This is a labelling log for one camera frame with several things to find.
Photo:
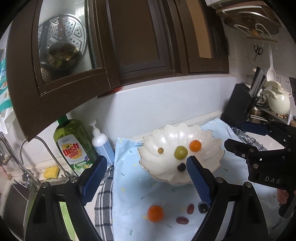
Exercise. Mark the small orange kumquat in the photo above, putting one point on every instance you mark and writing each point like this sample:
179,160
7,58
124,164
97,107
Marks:
195,145

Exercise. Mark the dark brown wall cabinet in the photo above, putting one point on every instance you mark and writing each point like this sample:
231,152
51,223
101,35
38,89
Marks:
127,42

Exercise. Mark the checked grey dish towel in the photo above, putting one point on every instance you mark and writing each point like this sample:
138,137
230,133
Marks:
105,203

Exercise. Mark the dark plum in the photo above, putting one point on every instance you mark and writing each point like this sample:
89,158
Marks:
181,167
203,207

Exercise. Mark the red grape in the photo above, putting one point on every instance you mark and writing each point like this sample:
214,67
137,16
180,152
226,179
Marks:
190,209
182,220

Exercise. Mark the green dish soap bottle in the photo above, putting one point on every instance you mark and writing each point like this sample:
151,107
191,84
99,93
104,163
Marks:
74,144

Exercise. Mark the chrome kitchen faucet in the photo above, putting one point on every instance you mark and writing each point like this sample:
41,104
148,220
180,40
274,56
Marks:
8,154

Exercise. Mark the stainless steel sink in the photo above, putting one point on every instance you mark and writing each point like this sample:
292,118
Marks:
36,214

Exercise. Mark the white scalloped ceramic bowl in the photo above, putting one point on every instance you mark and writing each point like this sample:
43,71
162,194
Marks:
164,153

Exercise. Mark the light blue patterned cloth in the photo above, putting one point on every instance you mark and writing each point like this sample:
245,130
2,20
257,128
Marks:
234,170

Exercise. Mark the white ladle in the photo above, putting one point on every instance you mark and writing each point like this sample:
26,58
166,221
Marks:
271,74

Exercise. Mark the black knife block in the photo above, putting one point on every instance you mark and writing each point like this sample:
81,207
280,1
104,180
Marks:
242,100

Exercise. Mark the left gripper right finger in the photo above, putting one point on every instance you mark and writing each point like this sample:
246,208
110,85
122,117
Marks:
198,175

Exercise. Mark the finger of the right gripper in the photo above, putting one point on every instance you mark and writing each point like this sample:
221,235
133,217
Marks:
239,149
259,129

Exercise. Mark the white blue pump bottle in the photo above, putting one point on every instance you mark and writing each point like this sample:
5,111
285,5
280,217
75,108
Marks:
101,144

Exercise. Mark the black scissors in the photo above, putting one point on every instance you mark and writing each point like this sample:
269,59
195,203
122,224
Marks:
258,51

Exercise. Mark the plastic packaging bag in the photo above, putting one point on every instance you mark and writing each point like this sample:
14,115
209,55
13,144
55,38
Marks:
7,111

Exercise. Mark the yellow sponge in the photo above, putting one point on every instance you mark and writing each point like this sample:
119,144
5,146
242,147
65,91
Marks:
51,173

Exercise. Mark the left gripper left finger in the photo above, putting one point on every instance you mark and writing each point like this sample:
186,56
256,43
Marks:
90,180

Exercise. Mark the metal steamer plate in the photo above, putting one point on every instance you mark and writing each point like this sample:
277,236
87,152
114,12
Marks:
61,42

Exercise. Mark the stainless steel pot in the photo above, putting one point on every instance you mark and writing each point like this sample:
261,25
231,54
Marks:
258,116

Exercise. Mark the cream ceramic teapot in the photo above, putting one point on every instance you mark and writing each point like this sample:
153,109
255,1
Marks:
277,98

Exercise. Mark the green yellow apple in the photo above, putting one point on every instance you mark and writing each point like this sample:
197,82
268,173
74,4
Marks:
180,152

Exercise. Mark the person's hand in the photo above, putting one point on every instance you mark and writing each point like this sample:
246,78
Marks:
282,196

